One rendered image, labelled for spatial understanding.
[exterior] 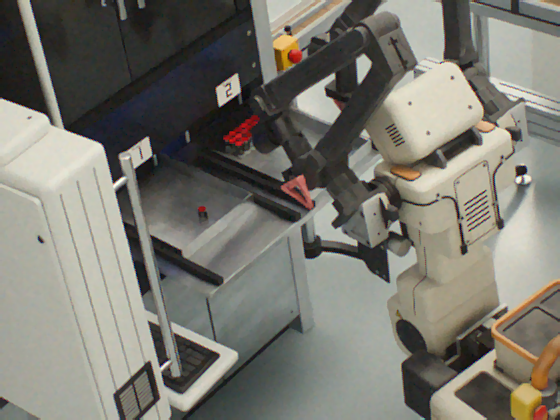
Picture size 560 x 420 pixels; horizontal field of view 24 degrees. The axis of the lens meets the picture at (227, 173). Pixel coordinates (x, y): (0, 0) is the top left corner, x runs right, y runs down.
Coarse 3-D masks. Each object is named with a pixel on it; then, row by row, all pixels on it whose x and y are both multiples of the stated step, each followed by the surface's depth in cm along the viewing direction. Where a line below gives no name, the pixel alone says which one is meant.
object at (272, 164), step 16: (304, 128) 352; (320, 128) 349; (368, 144) 337; (224, 160) 343; (240, 160) 344; (256, 160) 343; (272, 160) 342; (288, 160) 341; (352, 160) 334; (272, 176) 331; (320, 192) 328
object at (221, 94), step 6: (234, 78) 348; (222, 84) 345; (234, 84) 348; (216, 90) 344; (222, 90) 345; (234, 90) 349; (240, 90) 351; (222, 96) 346; (234, 96) 350; (222, 102) 347
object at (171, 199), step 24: (168, 168) 346; (192, 168) 339; (120, 192) 341; (144, 192) 339; (168, 192) 338; (192, 192) 336; (216, 192) 335; (240, 192) 329; (168, 216) 330; (192, 216) 328; (216, 216) 327; (168, 240) 322; (192, 240) 315
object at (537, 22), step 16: (432, 0) 404; (480, 0) 390; (496, 0) 385; (512, 0) 380; (528, 0) 378; (544, 0) 378; (496, 16) 389; (512, 16) 384; (528, 16) 380; (544, 16) 376; (544, 32) 379
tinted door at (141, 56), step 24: (144, 0) 315; (168, 0) 321; (192, 0) 327; (216, 0) 334; (120, 24) 311; (144, 24) 317; (168, 24) 324; (192, 24) 330; (216, 24) 337; (144, 48) 320; (168, 48) 326; (144, 72) 323
